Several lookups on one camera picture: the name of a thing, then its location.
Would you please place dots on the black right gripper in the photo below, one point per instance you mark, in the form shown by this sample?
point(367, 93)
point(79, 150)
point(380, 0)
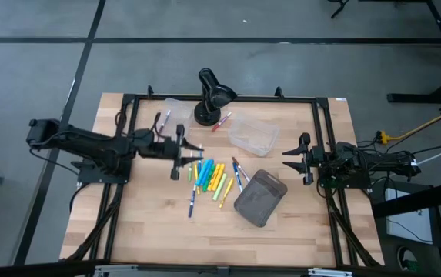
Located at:
point(316, 157)

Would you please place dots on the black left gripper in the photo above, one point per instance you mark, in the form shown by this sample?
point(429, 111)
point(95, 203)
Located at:
point(162, 148)

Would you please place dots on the light blue thin marker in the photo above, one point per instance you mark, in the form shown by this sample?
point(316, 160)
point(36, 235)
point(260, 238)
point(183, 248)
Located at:
point(199, 157)

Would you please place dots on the green thin marker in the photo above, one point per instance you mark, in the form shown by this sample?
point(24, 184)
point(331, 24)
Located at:
point(190, 173)

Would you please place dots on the yellow thin marker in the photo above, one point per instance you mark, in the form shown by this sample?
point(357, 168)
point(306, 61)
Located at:
point(196, 175)

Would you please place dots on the yellow-orange Sharpie highlighter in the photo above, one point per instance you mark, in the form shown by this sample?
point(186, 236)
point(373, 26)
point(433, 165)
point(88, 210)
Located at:
point(219, 175)
point(214, 177)

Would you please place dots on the red dry-erase marker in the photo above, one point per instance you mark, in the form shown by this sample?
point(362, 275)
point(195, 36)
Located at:
point(221, 122)

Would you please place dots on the dark blue long marker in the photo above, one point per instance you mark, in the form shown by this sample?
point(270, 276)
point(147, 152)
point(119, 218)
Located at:
point(192, 202)

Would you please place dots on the yellow slim highlighter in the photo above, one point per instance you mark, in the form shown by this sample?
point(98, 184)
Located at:
point(226, 192)

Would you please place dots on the smoky grey plastic bin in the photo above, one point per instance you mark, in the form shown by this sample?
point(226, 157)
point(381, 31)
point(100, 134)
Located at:
point(260, 198)

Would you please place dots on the brown Expo marker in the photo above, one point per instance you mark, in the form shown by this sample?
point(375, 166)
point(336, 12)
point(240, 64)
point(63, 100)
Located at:
point(241, 169)

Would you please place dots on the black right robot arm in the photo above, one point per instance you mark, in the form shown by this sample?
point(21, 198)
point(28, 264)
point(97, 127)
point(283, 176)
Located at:
point(381, 161)

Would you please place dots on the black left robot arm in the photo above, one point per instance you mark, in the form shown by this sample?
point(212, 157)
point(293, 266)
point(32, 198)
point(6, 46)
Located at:
point(89, 144)

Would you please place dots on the purple thin marker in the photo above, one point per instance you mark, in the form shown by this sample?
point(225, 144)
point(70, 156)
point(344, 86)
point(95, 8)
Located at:
point(165, 121)

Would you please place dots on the clear plastic bin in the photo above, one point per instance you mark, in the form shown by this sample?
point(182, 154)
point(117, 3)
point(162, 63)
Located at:
point(181, 111)
point(252, 134)

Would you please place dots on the black desk lamp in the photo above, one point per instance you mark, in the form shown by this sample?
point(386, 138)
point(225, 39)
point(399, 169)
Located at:
point(214, 96)

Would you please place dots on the black crossbeam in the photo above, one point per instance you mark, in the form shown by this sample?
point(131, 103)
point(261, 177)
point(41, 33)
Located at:
point(416, 200)

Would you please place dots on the white box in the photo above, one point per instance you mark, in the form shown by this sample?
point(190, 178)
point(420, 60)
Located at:
point(408, 227)

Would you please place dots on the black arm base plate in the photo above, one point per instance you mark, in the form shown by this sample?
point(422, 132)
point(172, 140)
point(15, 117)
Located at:
point(89, 177)
point(358, 184)

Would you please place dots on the black aluminium table frame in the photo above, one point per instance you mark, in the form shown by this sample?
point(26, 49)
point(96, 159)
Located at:
point(262, 99)

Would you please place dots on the black desk leg frame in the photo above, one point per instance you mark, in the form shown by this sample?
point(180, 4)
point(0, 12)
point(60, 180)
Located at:
point(408, 98)

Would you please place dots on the black rail with silver brackets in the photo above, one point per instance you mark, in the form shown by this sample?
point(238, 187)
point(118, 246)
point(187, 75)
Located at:
point(31, 271)

